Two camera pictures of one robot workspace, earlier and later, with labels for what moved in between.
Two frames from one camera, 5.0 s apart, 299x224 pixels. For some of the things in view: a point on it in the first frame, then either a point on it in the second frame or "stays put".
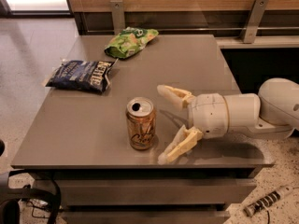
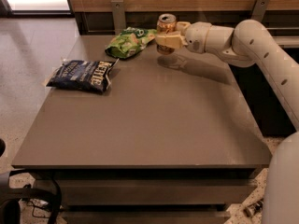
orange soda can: [141, 118] -> [166, 22]
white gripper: [207, 115] -> [197, 35]
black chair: [10, 197] stays put
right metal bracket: [255, 21] stays put
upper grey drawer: [159, 191] stays put
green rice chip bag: [130, 41] stays put
